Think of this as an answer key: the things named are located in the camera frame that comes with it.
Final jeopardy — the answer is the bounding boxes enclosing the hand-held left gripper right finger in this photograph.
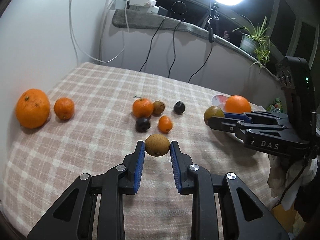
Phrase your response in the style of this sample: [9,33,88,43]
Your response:
[170,141,290,240]

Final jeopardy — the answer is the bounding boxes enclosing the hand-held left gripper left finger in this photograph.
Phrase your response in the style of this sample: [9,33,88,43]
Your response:
[26,141,146,240]

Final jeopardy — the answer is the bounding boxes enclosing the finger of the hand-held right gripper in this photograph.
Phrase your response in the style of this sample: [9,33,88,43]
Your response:
[223,110,288,125]
[207,116,284,143]

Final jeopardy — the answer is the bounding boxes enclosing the green-brown round fruit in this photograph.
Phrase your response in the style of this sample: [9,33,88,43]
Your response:
[204,106,225,125]

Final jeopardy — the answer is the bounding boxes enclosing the white patterned plate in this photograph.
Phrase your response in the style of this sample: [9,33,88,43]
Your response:
[212,94,266,143]

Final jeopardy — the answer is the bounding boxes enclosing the round tan fruit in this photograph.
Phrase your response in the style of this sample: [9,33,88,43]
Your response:
[145,134,171,157]

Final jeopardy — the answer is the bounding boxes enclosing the tangerine with stem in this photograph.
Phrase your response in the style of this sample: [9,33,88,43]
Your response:
[132,95,154,119]

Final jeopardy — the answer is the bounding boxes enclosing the small brown rough fruit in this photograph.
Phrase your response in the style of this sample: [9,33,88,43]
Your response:
[152,100,166,115]

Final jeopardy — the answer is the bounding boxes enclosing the small tangerine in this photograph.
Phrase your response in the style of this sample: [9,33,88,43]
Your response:
[54,97,75,121]

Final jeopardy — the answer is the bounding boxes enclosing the large orange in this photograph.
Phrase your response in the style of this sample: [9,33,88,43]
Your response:
[15,89,51,129]

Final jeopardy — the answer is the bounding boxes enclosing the smooth round orange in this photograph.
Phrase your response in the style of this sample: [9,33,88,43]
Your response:
[225,95,251,114]

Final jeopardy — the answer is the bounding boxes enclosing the green snack packet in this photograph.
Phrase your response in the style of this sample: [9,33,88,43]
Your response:
[266,98,288,113]

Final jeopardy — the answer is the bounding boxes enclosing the dark plum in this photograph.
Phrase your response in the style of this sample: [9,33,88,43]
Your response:
[173,101,186,115]
[135,117,151,132]

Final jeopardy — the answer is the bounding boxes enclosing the small oval mandarin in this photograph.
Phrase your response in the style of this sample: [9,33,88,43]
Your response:
[158,115,173,134]

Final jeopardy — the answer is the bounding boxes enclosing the beige checked blanket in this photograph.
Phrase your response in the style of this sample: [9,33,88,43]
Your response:
[0,62,298,238]

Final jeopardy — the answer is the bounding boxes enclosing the potted spider plant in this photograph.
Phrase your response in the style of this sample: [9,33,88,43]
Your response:
[232,16,275,73]

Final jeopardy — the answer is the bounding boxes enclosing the dark window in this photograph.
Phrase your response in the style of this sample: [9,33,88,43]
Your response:
[130,0,320,85]

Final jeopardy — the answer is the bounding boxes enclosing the black light tripod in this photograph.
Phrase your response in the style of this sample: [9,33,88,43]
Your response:
[206,4,220,43]

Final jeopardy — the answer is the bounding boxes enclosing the grey fleece sill cloth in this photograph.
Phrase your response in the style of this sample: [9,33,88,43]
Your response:
[112,9,283,80]

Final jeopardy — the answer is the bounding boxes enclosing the white power adapters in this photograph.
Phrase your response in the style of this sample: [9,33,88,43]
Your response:
[128,0,153,7]

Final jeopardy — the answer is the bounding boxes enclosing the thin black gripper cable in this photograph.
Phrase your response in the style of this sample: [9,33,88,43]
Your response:
[269,109,317,210]

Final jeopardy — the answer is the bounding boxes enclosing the black cable with inline switch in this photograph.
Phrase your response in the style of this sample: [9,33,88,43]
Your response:
[188,27,215,83]

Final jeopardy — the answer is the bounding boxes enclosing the black round ring stand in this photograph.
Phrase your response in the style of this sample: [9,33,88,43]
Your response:
[171,1,187,14]

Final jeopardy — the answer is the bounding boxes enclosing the long white cable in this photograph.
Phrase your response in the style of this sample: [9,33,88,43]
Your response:
[68,0,130,63]

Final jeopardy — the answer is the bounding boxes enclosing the thin white cable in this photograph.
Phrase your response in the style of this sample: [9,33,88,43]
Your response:
[101,0,129,63]

